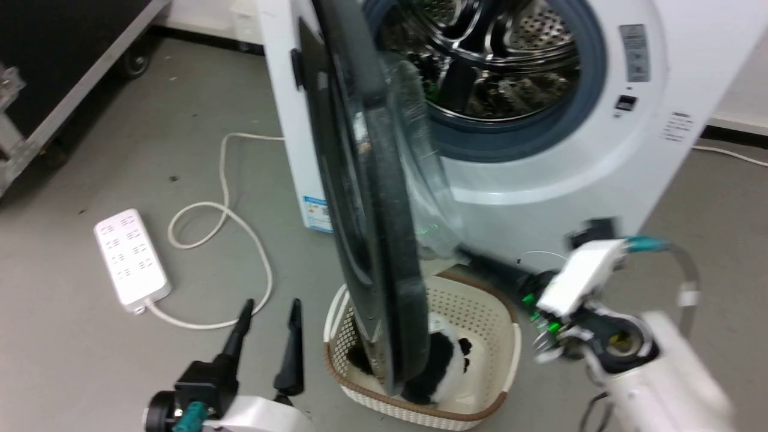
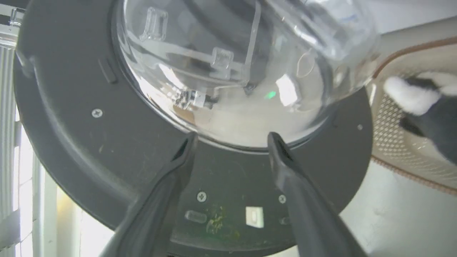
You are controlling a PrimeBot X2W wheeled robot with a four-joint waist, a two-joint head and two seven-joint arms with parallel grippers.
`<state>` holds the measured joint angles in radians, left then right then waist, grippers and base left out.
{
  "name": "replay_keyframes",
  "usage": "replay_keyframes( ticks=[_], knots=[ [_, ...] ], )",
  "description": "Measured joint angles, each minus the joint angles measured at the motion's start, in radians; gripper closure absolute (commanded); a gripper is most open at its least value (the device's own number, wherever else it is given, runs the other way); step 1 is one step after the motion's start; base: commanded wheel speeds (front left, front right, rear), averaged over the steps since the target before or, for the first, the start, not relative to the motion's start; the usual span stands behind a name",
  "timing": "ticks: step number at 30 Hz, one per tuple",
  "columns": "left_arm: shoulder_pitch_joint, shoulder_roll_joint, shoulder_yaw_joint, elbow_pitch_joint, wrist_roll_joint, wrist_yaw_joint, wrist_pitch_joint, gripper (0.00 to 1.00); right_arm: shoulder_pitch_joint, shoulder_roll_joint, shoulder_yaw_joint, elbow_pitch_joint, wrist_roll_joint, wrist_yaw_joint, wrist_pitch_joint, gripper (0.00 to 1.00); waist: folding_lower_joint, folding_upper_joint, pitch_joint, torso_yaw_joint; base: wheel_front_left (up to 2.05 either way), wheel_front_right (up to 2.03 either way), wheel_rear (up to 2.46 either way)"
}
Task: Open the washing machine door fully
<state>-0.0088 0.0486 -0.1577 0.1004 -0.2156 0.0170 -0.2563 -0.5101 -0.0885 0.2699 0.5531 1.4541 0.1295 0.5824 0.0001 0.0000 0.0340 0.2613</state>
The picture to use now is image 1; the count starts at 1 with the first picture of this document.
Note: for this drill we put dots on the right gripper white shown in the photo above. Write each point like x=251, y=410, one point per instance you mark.
x=579, y=279

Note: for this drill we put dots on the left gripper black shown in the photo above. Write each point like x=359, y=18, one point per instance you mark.
x=201, y=384

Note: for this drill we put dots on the black round washing machine door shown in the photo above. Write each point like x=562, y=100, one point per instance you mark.
x=384, y=240

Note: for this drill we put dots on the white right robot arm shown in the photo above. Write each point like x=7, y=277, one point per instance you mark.
x=654, y=378

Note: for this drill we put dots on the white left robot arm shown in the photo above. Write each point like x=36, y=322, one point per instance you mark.
x=258, y=417

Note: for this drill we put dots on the white front-load washing machine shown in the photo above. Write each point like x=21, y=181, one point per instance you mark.
x=540, y=204

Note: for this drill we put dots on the grey rubber door gasket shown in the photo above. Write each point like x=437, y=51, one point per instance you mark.
x=528, y=135

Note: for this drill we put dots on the black door lock latch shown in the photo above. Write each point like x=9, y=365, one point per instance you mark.
x=626, y=102

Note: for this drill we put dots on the white laundry basket brown rim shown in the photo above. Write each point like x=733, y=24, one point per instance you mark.
x=480, y=312

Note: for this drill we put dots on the black and white plush toy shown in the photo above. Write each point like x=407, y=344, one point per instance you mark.
x=444, y=366

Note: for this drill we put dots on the blue energy label sticker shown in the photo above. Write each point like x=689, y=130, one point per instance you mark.
x=317, y=215

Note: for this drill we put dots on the white power strip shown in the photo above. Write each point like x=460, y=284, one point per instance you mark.
x=131, y=261

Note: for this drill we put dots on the steel perforated washer drum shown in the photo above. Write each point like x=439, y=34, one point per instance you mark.
x=510, y=54

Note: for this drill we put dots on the printed text warning label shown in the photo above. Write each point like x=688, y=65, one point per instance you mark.
x=678, y=126

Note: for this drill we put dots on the grey label sticker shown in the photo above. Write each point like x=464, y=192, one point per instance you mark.
x=635, y=53

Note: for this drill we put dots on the black caster wheel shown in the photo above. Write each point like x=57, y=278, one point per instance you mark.
x=137, y=60

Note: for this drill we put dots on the black flight case aluminium edges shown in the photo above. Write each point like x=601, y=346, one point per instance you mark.
x=42, y=54

